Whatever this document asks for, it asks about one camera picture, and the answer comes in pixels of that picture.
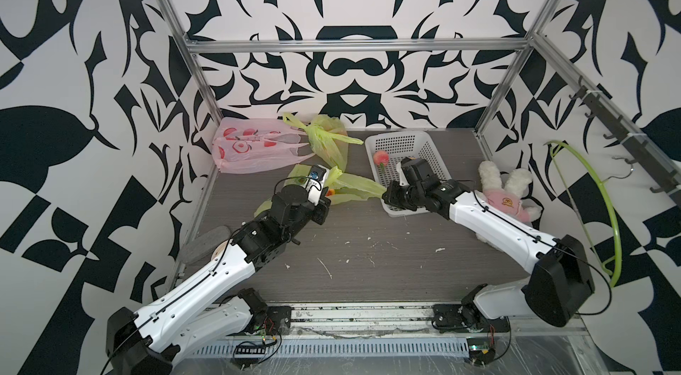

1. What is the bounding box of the aluminium frame bar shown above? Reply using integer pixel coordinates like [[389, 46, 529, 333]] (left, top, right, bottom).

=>
[[186, 38, 528, 54]]

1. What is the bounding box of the green avocado plastic bag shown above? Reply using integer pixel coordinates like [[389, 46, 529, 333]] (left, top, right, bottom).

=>
[[254, 164, 387, 216]]

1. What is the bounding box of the white plastic basket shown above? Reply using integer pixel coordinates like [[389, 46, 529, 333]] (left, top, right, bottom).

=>
[[365, 130, 452, 188]]

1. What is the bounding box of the plush bunny toy pink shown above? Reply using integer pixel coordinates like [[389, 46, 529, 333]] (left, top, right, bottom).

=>
[[475, 161, 542, 225]]

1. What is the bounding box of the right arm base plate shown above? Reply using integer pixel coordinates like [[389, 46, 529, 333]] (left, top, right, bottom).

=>
[[431, 304, 511, 334]]

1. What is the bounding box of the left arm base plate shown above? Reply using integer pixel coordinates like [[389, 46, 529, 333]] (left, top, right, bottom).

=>
[[239, 306, 293, 335]]

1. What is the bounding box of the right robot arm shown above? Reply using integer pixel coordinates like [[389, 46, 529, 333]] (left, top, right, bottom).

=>
[[382, 158, 595, 331]]

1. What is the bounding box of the black hook rack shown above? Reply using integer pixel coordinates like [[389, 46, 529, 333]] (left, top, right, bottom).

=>
[[570, 75, 680, 207]]

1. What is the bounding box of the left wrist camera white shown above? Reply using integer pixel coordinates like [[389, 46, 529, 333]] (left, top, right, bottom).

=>
[[304, 165, 331, 206]]

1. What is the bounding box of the pink plastic bag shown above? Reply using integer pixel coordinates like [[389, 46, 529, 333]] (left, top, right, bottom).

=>
[[211, 117, 315, 175]]

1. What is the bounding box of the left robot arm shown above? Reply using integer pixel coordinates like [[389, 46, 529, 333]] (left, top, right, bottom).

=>
[[104, 179, 331, 374]]

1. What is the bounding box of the pink peach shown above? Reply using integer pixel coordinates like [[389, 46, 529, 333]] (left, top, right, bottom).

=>
[[372, 150, 390, 167]]

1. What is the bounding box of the green hoop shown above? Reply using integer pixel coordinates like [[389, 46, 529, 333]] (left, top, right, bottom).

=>
[[546, 140, 624, 287]]

